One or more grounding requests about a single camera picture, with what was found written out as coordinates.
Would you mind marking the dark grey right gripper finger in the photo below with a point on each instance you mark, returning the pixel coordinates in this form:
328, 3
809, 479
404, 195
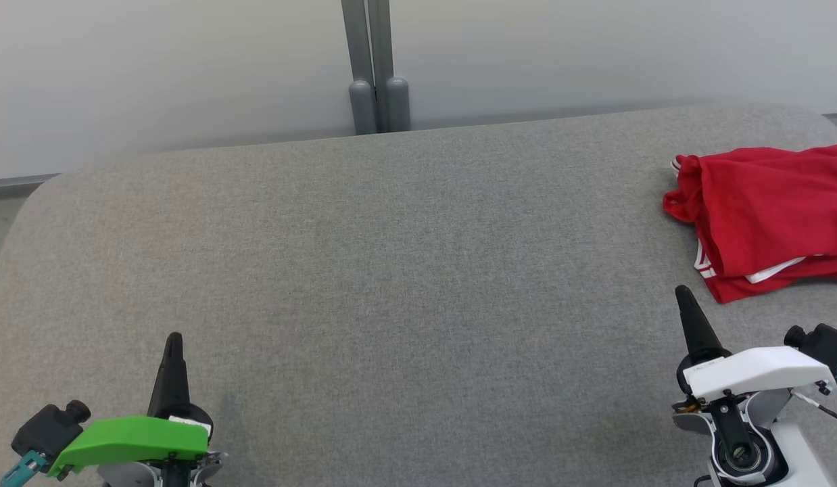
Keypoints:
699, 335

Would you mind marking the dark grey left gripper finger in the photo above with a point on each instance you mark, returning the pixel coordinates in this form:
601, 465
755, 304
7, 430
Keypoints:
172, 379

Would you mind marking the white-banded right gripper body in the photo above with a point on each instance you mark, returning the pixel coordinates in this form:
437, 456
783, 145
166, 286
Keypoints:
756, 372

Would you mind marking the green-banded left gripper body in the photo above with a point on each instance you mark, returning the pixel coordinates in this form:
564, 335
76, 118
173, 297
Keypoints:
134, 439

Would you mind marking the red jersey with white sleeves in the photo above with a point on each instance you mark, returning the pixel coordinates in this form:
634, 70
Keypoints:
777, 203

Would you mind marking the grey fabric sofa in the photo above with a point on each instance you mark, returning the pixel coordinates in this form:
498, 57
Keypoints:
391, 270

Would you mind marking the grey baseboard strip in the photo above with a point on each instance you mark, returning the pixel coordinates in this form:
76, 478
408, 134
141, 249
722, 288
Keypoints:
19, 184

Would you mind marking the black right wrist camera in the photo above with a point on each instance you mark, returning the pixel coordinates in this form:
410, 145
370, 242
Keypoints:
824, 345

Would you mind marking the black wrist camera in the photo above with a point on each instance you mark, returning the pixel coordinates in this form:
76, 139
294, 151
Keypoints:
824, 345
50, 426

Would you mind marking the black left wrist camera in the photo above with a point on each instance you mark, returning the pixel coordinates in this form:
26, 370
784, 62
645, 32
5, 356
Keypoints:
50, 426

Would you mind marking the teal left camera connector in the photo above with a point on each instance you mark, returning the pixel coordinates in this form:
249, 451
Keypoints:
23, 470

